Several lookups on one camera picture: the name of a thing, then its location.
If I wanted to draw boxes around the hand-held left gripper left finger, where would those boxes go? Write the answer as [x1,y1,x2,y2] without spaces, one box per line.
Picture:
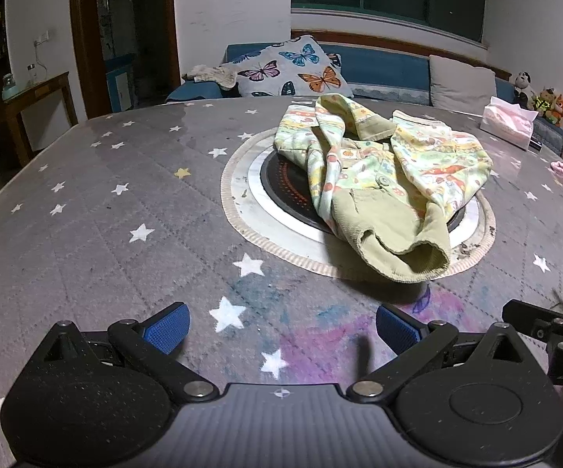
[32,302,218,403]

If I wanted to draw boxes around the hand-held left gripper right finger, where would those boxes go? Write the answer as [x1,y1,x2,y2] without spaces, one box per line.
[346,303,536,405]

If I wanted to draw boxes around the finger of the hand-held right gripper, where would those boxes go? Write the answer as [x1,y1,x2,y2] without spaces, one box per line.
[501,299,563,340]

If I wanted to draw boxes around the patterned child's jacket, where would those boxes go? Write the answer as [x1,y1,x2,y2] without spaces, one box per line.
[274,92,495,284]

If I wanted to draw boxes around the grey star-print tablecloth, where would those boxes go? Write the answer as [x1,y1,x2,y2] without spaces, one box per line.
[0,95,563,468]

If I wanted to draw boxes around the round white beige-trimmed mat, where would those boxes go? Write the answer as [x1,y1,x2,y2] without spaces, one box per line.
[220,127,497,282]

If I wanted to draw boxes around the orange plush toy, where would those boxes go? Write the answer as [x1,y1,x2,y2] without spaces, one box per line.
[547,94,563,128]

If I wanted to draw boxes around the pink tissue pack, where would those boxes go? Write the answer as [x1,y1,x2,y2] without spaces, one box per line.
[479,96,540,152]

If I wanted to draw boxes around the brown plush toy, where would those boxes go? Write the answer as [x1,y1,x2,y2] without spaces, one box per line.
[530,87,558,116]

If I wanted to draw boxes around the round black cooktop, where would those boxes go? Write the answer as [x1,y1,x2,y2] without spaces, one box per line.
[259,149,480,235]

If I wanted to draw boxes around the panda plush toy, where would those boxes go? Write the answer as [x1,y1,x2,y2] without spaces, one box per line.
[512,71,536,108]

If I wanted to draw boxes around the beige pillow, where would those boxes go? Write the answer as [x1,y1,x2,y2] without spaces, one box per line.
[429,55,498,108]

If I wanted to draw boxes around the blue cabinet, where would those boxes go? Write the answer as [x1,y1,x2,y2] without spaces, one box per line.
[104,53,139,113]

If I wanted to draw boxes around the crumpled beige cloth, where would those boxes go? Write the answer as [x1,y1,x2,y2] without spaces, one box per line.
[182,64,238,91]

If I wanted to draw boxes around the blue sofa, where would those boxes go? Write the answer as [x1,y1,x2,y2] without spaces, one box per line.
[166,41,563,157]

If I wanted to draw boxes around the wooden sideboard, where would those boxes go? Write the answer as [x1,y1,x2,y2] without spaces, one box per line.
[0,71,78,179]

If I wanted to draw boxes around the butterfly print pillow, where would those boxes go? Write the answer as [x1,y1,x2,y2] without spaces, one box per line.
[220,35,355,99]

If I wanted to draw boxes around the dark wooden door frame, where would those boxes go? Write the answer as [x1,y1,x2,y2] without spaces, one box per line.
[69,0,183,121]

